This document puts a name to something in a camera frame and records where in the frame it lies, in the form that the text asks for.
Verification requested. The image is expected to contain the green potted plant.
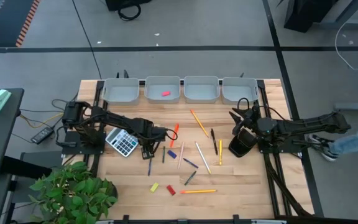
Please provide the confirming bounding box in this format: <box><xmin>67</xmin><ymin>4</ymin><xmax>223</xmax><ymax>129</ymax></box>
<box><xmin>28</xmin><ymin>161</ymin><xmax>119</xmax><ymax>224</ymax></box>

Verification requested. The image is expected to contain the coiled black cable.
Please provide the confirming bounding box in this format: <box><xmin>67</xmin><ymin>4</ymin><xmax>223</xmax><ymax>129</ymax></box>
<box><xmin>117</xmin><ymin>2</ymin><xmax>142</xmax><ymax>22</ymax></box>

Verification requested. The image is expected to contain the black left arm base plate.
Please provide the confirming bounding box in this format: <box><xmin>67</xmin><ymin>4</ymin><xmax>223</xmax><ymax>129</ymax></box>
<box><xmin>61</xmin><ymin>130</ymin><xmax>107</xmax><ymax>156</ymax></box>

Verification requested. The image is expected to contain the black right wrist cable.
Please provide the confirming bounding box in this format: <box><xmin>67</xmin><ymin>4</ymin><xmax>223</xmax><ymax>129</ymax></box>
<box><xmin>236</xmin><ymin>97</ymin><xmax>251</xmax><ymax>110</ymax></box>

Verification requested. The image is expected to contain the grey plastic bin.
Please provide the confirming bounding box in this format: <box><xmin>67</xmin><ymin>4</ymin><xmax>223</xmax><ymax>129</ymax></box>
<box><xmin>101</xmin><ymin>77</ymin><xmax>140</xmax><ymax>106</ymax></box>
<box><xmin>183</xmin><ymin>75</ymin><xmax>221</xmax><ymax>104</ymax></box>
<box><xmin>144</xmin><ymin>75</ymin><xmax>181</xmax><ymax>104</ymax></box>
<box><xmin>221</xmin><ymin>77</ymin><xmax>260</xmax><ymax>106</ymax></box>

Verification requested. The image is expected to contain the orange red marker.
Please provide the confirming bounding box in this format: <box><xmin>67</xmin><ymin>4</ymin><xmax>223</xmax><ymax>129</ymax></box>
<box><xmin>170</xmin><ymin>123</ymin><xmax>180</xmax><ymax>148</ymax></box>

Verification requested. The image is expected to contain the yellow cable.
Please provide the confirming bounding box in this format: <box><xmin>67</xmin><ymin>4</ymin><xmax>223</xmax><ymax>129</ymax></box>
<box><xmin>19</xmin><ymin>111</ymin><xmax>64</xmax><ymax>129</ymax></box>

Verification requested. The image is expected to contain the grey desk foot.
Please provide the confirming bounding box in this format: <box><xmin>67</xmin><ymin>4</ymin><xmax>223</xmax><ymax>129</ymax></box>
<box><xmin>333</xmin><ymin>99</ymin><xmax>358</xmax><ymax>113</ymax></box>

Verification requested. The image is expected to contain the white crayon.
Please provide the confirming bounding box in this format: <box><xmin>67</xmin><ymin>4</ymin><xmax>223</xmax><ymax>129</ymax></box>
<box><xmin>177</xmin><ymin>141</ymin><xmax>185</xmax><ymax>170</ymax></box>

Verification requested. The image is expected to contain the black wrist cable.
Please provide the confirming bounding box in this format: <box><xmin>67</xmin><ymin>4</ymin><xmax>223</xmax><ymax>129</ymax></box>
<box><xmin>236</xmin><ymin>97</ymin><xmax>251</xmax><ymax>110</ymax></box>
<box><xmin>165</xmin><ymin>128</ymin><xmax>178</xmax><ymax>141</ymax></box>

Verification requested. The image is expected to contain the black aluminium table frame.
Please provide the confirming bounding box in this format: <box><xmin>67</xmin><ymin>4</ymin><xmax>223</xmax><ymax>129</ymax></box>
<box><xmin>85</xmin><ymin>70</ymin><xmax>324</xmax><ymax>224</ymax></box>

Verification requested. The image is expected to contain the grey desk calculator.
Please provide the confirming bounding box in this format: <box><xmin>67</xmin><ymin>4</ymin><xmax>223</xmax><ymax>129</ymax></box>
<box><xmin>104</xmin><ymin>127</ymin><xmax>139</xmax><ymax>157</ymax></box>

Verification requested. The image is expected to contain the black desk base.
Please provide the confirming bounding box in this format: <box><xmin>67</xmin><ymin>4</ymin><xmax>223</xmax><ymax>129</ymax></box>
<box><xmin>283</xmin><ymin>0</ymin><xmax>358</xmax><ymax>34</ymax></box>

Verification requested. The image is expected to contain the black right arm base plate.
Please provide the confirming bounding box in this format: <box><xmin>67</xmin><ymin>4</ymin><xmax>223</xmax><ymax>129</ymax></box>
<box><xmin>257</xmin><ymin>136</ymin><xmax>311</xmax><ymax>155</ymax></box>

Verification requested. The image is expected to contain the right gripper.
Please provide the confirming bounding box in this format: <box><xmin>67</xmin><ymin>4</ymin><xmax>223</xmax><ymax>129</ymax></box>
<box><xmin>228</xmin><ymin>104</ymin><xmax>262</xmax><ymax>136</ymax></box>

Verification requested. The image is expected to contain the black pen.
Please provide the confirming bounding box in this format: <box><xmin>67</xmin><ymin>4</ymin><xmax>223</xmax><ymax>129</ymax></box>
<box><xmin>210</xmin><ymin>128</ymin><xmax>219</xmax><ymax>156</ymax></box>

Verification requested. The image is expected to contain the dark green crayon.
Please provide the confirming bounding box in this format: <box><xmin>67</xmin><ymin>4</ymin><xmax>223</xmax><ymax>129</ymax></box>
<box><xmin>183</xmin><ymin>170</ymin><xmax>197</xmax><ymax>186</ymax></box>

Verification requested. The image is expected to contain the black orange-striped mat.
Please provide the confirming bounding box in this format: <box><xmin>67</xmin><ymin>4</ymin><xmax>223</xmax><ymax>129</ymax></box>
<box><xmin>0</xmin><ymin>0</ymin><xmax>40</xmax><ymax>48</ymax></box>

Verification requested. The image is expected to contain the black power adapter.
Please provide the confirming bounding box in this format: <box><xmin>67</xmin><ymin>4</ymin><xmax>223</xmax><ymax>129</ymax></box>
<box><xmin>30</xmin><ymin>126</ymin><xmax>55</xmax><ymax>145</ymax></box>

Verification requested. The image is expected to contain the person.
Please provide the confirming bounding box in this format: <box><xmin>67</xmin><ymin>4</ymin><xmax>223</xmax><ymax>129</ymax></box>
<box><xmin>306</xmin><ymin>116</ymin><xmax>358</xmax><ymax>167</ymax></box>

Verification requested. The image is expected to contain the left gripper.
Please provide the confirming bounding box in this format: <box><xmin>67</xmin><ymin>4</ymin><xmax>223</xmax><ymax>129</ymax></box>
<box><xmin>135</xmin><ymin>123</ymin><xmax>167</xmax><ymax>161</ymax></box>

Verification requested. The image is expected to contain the yellow pencil orange eraser cap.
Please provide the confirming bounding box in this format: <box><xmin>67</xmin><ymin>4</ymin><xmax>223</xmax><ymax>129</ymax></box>
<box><xmin>180</xmin><ymin>189</ymin><xmax>218</xmax><ymax>195</ymax></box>

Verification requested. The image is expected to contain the white pencil yellow eraser cap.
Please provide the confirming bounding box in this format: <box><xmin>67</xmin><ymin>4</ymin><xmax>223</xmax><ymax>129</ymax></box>
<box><xmin>195</xmin><ymin>141</ymin><xmax>213</xmax><ymax>175</ymax></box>

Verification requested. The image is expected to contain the dark blue marker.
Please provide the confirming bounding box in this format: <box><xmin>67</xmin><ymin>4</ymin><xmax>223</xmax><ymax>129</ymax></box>
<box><xmin>182</xmin><ymin>157</ymin><xmax>200</xmax><ymax>169</ymax></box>

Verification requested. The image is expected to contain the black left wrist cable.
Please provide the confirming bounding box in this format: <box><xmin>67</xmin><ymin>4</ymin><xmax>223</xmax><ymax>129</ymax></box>
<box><xmin>165</xmin><ymin>128</ymin><xmax>178</xmax><ymax>141</ymax></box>

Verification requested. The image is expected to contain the black box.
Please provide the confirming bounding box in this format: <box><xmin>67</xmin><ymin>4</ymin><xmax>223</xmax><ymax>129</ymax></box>
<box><xmin>105</xmin><ymin>0</ymin><xmax>152</xmax><ymax>12</ymax></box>

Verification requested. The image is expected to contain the white floor cable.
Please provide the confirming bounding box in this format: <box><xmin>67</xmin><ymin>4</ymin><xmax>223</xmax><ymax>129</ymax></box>
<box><xmin>334</xmin><ymin>18</ymin><xmax>358</xmax><ymax>71</ymax></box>

